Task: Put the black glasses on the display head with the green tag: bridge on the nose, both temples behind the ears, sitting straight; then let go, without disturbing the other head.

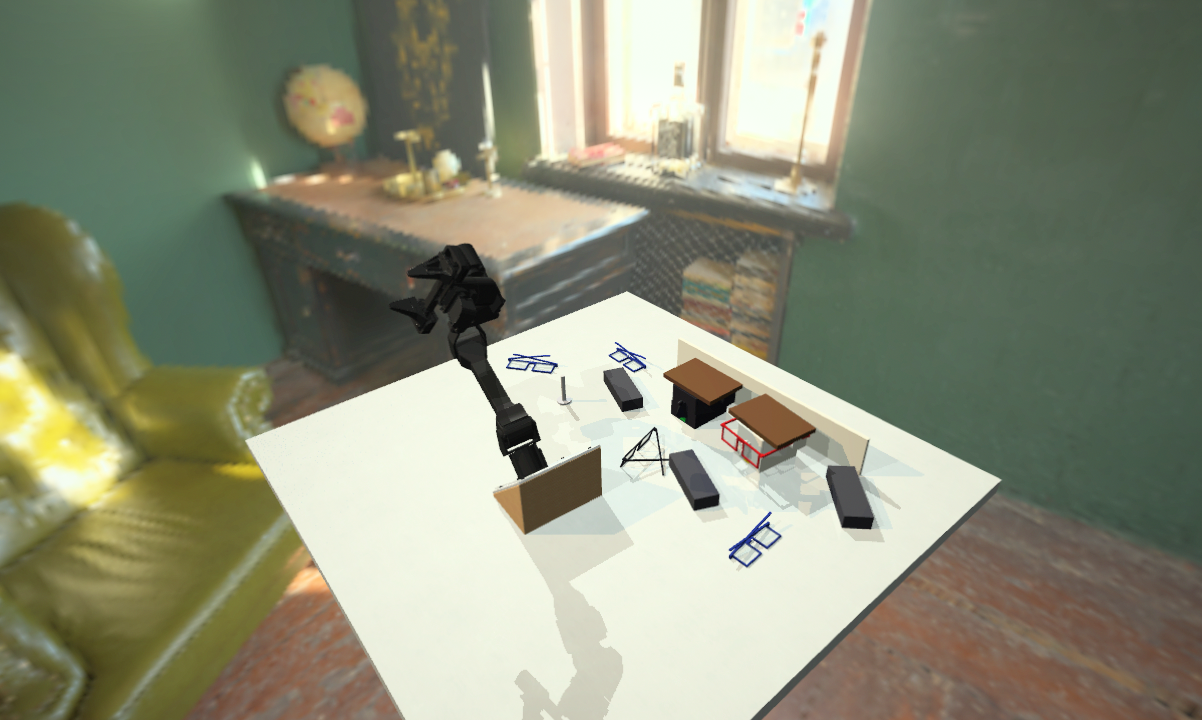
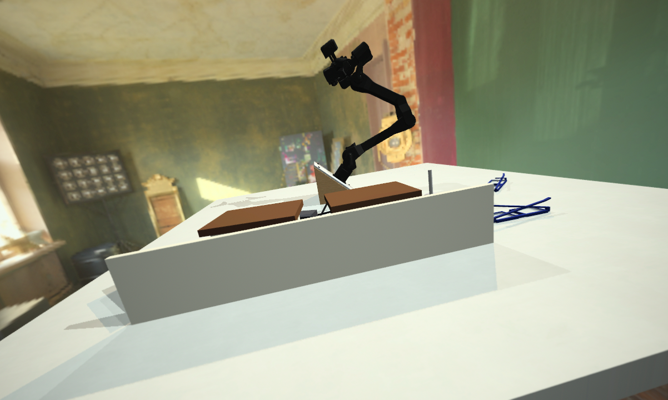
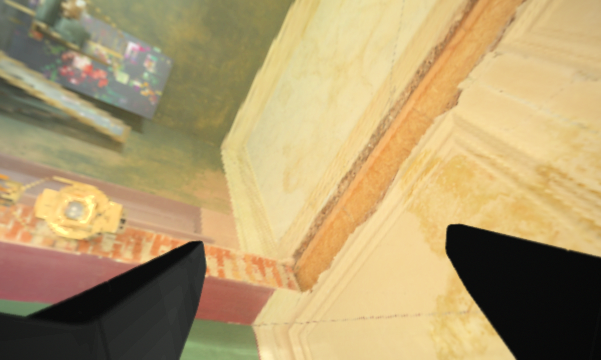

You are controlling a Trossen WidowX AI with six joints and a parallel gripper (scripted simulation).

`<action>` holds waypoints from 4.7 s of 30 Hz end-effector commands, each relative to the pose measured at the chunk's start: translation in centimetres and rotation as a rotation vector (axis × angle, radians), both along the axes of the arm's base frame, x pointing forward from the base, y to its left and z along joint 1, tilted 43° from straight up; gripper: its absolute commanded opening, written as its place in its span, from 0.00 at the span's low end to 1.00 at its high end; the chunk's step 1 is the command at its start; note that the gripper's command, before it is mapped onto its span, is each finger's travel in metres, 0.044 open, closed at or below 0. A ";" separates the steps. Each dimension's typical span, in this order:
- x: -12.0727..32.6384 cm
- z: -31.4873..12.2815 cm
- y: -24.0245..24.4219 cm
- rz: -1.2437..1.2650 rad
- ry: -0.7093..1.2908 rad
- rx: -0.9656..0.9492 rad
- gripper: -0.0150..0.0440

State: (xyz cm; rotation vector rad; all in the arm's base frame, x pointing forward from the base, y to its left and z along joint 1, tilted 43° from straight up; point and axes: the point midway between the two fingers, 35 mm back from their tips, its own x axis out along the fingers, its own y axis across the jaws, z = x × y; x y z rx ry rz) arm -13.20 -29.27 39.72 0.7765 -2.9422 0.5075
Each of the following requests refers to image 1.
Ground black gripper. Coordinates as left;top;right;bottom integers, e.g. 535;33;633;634
388;245;480;334

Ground red glasses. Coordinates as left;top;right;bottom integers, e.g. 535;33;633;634
720;418;790;468

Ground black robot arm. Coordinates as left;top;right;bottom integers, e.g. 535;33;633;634
440;244;548;480

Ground white rectangular panel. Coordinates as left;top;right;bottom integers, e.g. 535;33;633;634
677;337;871;476

